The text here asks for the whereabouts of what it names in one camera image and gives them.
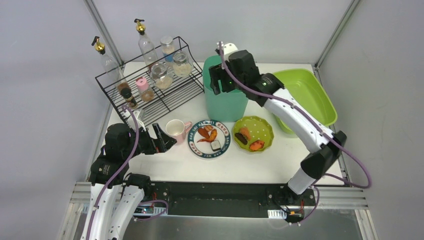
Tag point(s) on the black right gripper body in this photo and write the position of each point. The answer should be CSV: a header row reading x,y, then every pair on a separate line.
x,y
215,78

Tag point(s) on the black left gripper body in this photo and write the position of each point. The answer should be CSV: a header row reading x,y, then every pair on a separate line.
x,y
151,142

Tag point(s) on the teal plastic bin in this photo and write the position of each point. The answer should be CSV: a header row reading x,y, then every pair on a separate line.
x,y
226,106

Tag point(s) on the glass jar chrome rim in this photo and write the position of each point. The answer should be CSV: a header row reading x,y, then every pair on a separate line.
x,y
161,75
182,66

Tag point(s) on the pink lid spice jar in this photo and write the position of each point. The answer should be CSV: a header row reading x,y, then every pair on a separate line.
x,y
146,93

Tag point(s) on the green dotted small plate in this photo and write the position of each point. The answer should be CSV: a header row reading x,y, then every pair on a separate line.
x,y
259,129

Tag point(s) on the teal rimmed white plate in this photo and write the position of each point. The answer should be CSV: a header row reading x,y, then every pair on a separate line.
x,y
203,150

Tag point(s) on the black lid spice jar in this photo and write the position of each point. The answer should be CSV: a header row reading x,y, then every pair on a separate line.
x,y
129,98

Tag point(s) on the black wire rack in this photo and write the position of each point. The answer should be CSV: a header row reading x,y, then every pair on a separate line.
x,y
165,101

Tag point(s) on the silver lid blue shaker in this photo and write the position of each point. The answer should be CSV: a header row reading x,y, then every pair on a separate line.
x,y
168,48

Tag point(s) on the glass bottle brown contents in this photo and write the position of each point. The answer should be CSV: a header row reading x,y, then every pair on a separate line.
x,y
113,72

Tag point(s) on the glass bottle gold spout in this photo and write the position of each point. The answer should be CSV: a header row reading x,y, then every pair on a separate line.
x,y
145,44

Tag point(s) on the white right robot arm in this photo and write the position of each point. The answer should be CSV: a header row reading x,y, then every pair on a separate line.
x,y
238,70

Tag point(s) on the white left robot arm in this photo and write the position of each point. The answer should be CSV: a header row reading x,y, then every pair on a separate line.
x,y
114,195

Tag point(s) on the pink white mug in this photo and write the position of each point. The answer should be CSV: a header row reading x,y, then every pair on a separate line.
x,y
178,129

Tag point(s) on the orange fried cutlet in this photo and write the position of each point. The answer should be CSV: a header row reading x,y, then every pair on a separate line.
x,y
246,133

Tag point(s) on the orange chicken wing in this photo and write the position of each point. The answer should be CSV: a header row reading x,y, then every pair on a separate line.
x,y
211,137

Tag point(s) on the brown sausage piece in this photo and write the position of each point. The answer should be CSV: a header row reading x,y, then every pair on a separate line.
x,y
203,132

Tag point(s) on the dark sea cucumber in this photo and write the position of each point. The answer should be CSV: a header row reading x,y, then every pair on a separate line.
x,y
241,138

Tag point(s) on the white sushi roll piece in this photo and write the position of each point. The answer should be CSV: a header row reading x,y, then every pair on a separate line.
x,y
215,145

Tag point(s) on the orange fried nugget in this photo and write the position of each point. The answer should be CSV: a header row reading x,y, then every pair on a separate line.
x,y
256,146

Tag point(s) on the lime green plastic tub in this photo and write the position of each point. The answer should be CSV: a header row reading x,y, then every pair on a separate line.
x,y
306,89

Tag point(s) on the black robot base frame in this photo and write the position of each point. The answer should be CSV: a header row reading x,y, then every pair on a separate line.
x,y
233,200

